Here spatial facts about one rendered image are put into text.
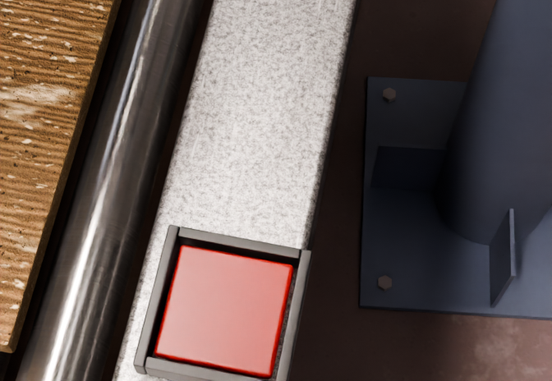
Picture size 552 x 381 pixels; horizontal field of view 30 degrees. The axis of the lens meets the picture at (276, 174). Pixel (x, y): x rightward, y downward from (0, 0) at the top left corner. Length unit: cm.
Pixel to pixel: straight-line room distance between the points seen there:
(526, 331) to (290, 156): 99
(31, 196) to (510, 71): 71
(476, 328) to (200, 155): 99
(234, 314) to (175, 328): 3
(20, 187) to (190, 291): 11
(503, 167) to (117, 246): 83
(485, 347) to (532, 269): 14
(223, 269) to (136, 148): 9
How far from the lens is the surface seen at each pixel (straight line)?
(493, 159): 131
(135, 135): 58
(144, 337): 52
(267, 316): 52
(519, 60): 113
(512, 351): 152
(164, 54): 60
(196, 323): 52
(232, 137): 57
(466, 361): 150
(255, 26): 61
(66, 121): 57
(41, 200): 55
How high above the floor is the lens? 143
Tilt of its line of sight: 65 degrees down
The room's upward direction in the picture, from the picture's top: 1 degrees clockwise
